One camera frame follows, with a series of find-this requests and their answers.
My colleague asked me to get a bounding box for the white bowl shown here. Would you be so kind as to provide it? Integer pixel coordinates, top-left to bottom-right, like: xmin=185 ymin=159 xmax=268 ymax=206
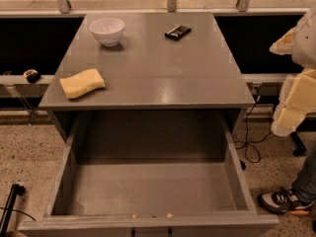
xmin=89 ymin=18 xmax=125 ymax=46

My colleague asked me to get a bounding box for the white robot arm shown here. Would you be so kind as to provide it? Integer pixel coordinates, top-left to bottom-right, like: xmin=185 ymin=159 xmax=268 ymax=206
xmin=270 ymin=5 xmax=316 ymax=136

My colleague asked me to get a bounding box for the metal window rail frame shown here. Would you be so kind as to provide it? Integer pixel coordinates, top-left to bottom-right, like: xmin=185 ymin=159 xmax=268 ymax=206
xmin=0 ymin=0 xmax=316 ymax=18

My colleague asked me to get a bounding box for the grey drawer cabinet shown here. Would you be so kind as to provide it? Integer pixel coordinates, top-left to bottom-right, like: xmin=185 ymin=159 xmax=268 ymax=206
xmin=38 ymin=11 xmax=257 ymax=143

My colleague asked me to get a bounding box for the yellow sponge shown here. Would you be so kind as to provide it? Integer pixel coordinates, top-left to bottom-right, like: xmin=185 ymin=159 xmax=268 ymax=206
xmin=59 ymin=68 xmax=106 ymax=100

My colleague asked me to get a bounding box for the black round tape measure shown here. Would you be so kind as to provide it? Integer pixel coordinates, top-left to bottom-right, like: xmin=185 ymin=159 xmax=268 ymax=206
xmin=24 ymin=69 xmax=40 ymax=83

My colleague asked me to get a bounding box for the blue jeans leg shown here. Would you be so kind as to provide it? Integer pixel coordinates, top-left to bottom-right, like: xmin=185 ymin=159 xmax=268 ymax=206
xmin=292 ymin=144 xmax=316 ymax=203

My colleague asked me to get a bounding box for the black snack bar wrapper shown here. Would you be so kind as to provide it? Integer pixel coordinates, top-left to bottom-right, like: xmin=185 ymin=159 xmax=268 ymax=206
xmin=165 ymin=25 xmax=192 ymax=40

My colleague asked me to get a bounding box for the grey and orange sneaker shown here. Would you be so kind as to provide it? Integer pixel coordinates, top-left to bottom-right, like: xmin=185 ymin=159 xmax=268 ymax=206
xmin=258 ymin=187 xmax=314 ymax=215

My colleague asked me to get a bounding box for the black stand left floor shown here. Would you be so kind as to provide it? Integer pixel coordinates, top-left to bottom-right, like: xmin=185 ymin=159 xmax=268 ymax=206
xmin=0 ymin=184 xmax=34 ymax=237

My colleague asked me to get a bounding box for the black wheeled stand leg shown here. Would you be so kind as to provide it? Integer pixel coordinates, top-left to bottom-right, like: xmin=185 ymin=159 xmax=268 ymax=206
xmin=290 ymin=132 xmax=307 ymax=157

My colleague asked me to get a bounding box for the grey top drawer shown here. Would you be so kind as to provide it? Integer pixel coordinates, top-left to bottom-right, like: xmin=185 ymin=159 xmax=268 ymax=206
xmin=19 ymin=110 xmax=278 ymax=237

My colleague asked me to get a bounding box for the black floor cable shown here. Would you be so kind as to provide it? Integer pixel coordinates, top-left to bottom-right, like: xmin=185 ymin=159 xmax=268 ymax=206
xmin=234 ymin=96 xmax=275 ymax=165

